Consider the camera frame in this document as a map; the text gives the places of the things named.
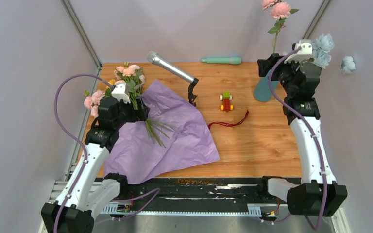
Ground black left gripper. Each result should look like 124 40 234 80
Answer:
114 96 150 129

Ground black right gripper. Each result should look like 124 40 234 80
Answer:
257 53 303 96

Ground purple pink wrapping paper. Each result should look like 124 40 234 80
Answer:
103 80 220 184

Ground dark red printed ribbon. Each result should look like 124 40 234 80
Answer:
207 110 250 129

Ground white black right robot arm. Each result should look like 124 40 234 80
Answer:
257 53 348 217

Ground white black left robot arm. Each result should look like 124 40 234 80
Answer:
41 97 149 233

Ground teal cylindrical vase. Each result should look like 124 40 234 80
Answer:
253 71 272 102

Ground light blue artificial flowers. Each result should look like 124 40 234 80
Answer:
311 34 356 74

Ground mint green toy microphone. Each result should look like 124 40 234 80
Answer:
201 57 241 65

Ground toy brick car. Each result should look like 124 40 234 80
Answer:
220 91 234 112

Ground silver microphone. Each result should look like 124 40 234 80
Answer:
147 51 199 84

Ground black microphone tripod stand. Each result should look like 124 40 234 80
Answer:
188 78 199 107

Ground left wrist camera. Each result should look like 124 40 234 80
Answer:
112 83 132 104

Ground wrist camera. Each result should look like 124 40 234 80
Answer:
112 83 132 104
284 39 313 63

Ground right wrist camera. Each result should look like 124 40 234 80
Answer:
284 39 313 63

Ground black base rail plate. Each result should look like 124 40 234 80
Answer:
66 175 324 215

